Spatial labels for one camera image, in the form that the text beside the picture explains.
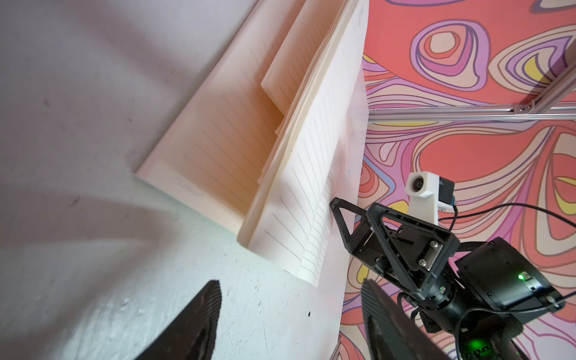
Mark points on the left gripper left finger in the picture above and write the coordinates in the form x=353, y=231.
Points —
x=193, y=333

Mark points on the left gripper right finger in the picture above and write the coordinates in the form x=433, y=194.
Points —
x=390, y=333

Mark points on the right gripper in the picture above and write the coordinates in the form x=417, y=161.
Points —
x=410, y=253

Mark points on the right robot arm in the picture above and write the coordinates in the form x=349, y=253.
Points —
x=481, y=292

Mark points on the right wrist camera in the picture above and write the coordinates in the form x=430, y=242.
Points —
x=428, y=195

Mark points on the aluminium frame rail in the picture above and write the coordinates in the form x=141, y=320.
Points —
x=546, y=106

